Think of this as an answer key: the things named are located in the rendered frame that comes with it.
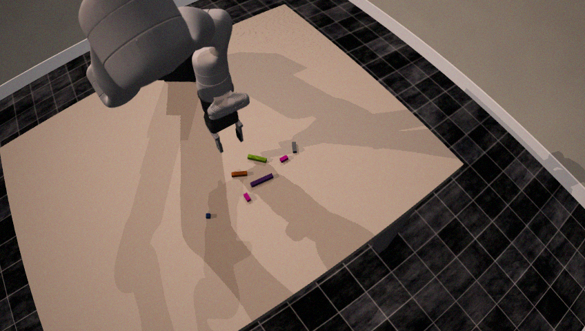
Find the orange rod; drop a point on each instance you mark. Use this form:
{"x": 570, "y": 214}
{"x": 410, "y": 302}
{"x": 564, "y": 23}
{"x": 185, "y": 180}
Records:
{"x": 239, "y": 174}

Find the purple rod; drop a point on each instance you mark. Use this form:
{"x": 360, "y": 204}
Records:
{"x": 261, "y": 180}

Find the lime green rod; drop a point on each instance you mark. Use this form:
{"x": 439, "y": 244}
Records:
{"x": 256, "y": 158}

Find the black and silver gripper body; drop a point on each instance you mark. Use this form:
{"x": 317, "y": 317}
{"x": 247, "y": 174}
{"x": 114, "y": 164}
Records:
{"x": 220, "y": 102}

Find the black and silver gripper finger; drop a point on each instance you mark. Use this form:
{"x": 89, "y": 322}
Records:
{"x": 217, "y": 141}
{"x": 238, "y": 129}

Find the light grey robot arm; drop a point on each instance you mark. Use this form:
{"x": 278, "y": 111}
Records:
{"x": 133, "y": 43}

